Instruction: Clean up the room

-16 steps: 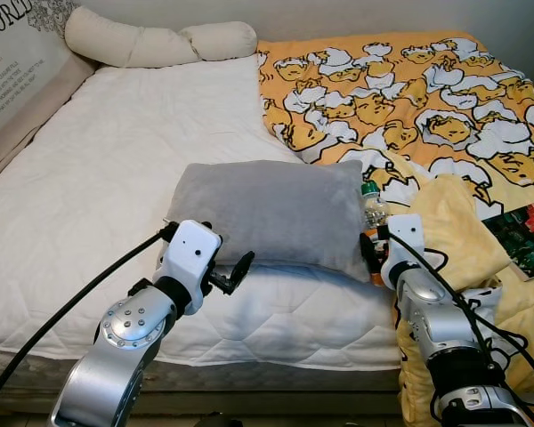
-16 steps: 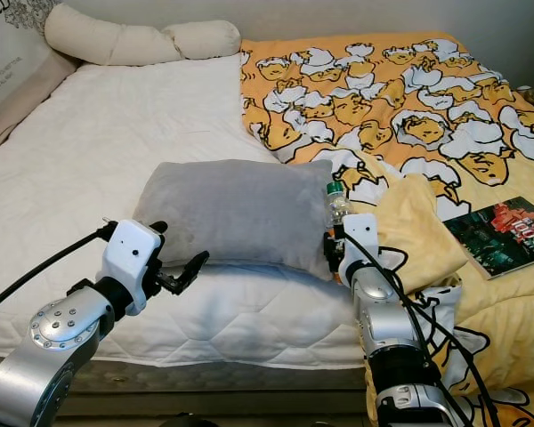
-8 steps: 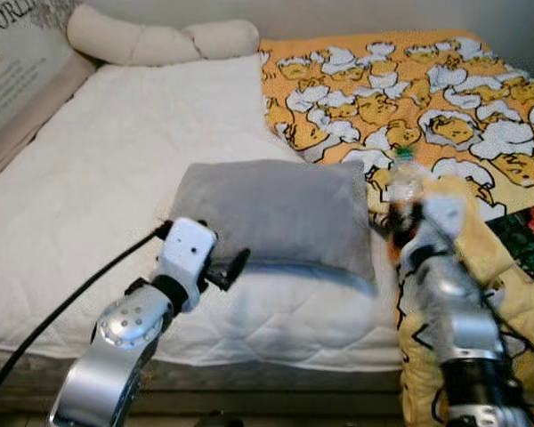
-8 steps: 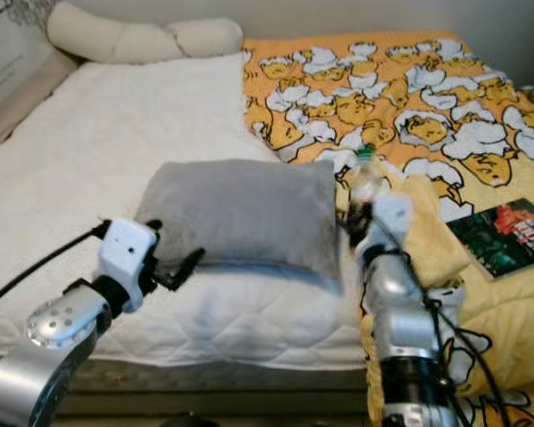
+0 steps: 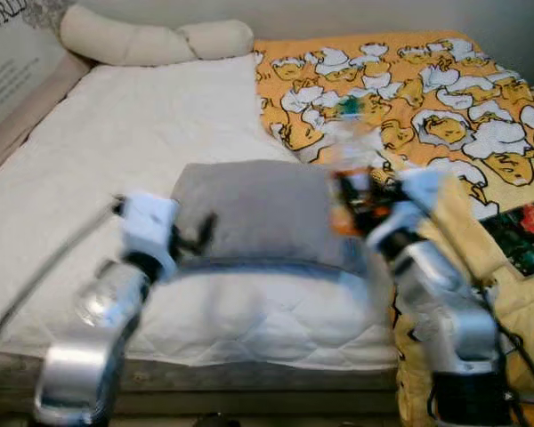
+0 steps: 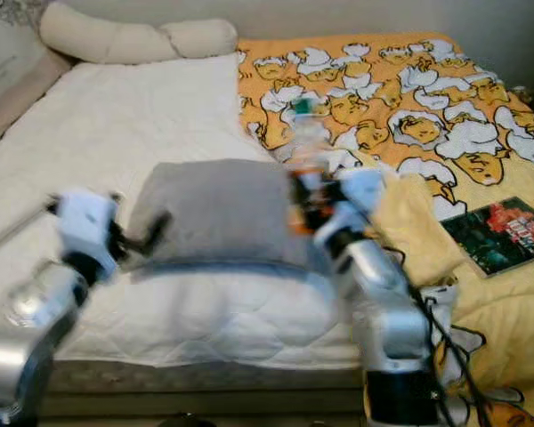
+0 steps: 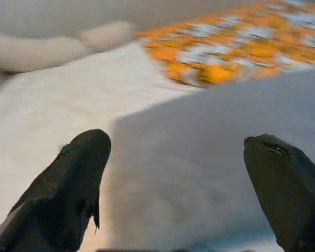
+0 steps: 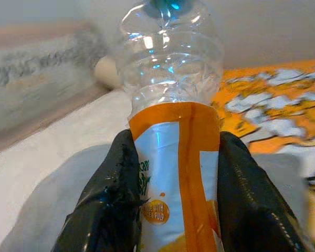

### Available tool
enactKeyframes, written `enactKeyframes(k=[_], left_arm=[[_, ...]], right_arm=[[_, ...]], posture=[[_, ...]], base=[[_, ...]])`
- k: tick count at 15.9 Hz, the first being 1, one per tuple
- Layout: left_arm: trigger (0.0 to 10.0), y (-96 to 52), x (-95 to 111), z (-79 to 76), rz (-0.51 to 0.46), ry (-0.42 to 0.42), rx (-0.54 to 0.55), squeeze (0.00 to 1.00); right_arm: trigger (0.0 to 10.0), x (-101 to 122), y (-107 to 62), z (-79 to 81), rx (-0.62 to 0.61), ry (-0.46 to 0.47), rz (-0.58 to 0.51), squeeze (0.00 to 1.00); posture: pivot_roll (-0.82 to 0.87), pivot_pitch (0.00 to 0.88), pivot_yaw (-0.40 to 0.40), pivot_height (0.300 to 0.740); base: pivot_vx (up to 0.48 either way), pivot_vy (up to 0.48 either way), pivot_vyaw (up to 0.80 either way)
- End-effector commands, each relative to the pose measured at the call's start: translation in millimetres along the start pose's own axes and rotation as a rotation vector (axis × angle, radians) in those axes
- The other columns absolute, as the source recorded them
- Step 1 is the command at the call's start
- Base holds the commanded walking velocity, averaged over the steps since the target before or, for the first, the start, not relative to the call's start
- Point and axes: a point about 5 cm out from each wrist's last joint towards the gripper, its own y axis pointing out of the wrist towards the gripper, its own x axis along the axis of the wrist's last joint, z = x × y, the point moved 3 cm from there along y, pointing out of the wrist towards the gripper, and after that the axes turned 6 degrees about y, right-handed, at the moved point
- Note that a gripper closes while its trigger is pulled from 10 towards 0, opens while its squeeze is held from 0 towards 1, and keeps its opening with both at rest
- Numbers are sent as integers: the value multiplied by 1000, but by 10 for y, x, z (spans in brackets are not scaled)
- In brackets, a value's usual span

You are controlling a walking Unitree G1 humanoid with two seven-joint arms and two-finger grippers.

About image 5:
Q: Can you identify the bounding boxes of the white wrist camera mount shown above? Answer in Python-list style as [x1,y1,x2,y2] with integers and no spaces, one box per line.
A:
[365,169,446,250]
[116,191,181,277]

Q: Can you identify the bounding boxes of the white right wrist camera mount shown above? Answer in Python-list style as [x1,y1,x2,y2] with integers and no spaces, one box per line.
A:
[365,169,446,250]

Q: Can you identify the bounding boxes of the clear bottle orange label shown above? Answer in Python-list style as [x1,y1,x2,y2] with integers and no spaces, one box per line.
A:
[325,93,384,237]

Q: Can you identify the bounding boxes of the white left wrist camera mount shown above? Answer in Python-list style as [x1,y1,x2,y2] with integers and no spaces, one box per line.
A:
[116,191,181,277]

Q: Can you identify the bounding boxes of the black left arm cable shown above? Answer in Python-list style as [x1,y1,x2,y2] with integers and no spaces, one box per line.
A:
[0,197,125,357]

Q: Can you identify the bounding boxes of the grey bed base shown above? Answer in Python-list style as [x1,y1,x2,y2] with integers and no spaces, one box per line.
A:
[0,351,401,419]

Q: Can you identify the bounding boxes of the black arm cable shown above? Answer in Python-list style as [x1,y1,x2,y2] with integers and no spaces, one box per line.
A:
[400,191,534,427]
[0,197,125,357]

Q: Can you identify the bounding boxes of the dark robot leg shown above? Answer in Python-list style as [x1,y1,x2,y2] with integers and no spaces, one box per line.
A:
[191,411,241,427]

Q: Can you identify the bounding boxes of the dark green red book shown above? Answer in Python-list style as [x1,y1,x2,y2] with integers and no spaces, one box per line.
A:
[481,197,534,278]

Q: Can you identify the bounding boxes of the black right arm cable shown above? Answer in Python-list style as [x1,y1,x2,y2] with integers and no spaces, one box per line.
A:
[400,191,534,427]

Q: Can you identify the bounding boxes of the long beige pillow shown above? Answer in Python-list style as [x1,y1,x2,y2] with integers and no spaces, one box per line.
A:
[60,4,255,68]

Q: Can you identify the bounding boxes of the white quilted mattress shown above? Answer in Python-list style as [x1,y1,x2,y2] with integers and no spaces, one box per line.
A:
[0,53,401,370]

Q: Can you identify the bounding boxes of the grey pillow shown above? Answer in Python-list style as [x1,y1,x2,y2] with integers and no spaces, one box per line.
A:
[171,160,370,272]

